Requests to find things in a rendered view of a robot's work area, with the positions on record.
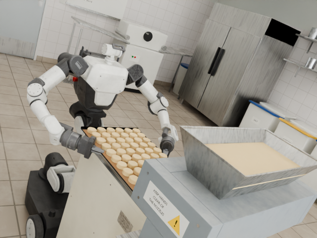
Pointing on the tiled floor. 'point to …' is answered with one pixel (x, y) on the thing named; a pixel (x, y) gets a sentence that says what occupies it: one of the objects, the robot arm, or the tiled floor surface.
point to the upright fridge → (236, 63)
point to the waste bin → (180, 77)
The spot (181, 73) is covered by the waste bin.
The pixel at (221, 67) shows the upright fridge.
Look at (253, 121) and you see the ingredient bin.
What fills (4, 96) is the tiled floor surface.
